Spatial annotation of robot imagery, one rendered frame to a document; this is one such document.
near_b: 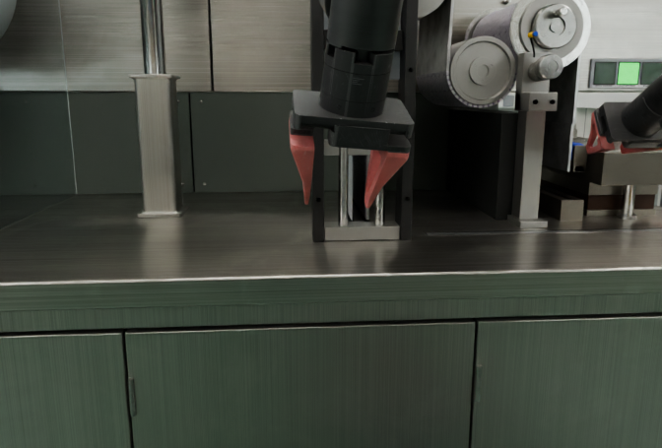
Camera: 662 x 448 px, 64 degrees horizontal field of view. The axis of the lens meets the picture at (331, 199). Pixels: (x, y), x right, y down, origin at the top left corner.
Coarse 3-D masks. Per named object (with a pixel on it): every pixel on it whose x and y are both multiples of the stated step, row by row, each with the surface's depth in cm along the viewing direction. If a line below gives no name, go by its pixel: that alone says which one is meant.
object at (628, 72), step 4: (620, 64) 129; (624, 64) 129; (628, 64) 130; (632, 64) 130; (636, 64) 130; (620, 68) 130; (624, 68) 130; (628, 68) 130; (632, 68) 130; (636, 68) 130; (620, 72) 130; (624, 72) 130; (628, 72) 130; (632, 72) 130; (636, 72) 130; (620, 76) 130; (624, 76) 130; (628, 76) 130; (632, 76) 130; (636, 76) 130; (620, 80) 130; (624, 80) 130; (628, 80) 130; (632, 80) 130; (636, 80) 130
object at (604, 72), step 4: (596, 64) 129; (600, 64) 129; (604, 64) 129; (608, 64) 129; (612, 64) 129; (596, 68) 129; (600, 68) 129; (604, 68) 129; (608, 68) 129; (612, 68) 129; (596, 72) 129; (600, 72) 129; (604, 72) 129; (608, 72) 130; (612, 72) 130; (596, 76) 130; (600, 76) 130; (604, 76) 130; (608, 76) 130; (612, 76) 130; (596, 80) 130; (600, 80) 130; (604, 80) 130; (608, 80) 130; (612, 80) 130
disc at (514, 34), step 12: (528, 0) 93; (576, 0) 94; (516, 12) 94; (588, 12) 95; (516, 24) 94; (588, 24) 95; (516, 36) 94; (588, 36) 95; (516, 48) 95; (576, 48) 96; (564, 60) 96
